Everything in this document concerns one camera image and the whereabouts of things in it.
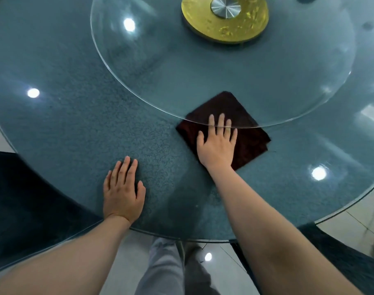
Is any person's left hand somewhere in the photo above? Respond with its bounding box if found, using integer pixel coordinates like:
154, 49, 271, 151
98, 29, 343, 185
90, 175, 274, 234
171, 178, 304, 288
103, 156, 146, 225

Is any person's right hand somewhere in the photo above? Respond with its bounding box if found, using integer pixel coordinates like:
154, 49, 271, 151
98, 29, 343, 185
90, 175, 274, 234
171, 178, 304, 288
196, 113, 238, 172

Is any dark red cloth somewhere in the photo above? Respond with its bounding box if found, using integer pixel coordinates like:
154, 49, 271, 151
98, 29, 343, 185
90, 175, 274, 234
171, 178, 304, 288
176, 91, 271, 172

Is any person's right forearm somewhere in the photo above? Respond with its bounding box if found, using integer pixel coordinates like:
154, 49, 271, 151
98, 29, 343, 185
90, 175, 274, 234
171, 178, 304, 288
207, 165, 364, 295

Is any person's left forearm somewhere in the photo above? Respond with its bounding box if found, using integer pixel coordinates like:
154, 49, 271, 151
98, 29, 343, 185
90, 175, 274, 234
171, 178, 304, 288
0, 215, 132, 295

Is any round blue table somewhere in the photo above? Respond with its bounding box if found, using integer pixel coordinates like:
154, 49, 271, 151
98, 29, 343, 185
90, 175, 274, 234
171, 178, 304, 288
0, 0, 374, 243

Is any round glass turntable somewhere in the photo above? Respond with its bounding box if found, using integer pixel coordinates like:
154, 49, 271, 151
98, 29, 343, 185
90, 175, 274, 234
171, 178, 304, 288
90, 0, 357, 129

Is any blue covered chair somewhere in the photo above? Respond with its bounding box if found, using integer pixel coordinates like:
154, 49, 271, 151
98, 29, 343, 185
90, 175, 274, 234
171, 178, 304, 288
0, 150, 104, 274
229, 222, 374, 295

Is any yellow round disc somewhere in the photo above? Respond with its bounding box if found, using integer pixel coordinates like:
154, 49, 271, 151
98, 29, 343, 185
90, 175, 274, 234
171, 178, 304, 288
180, 0, 270, 44

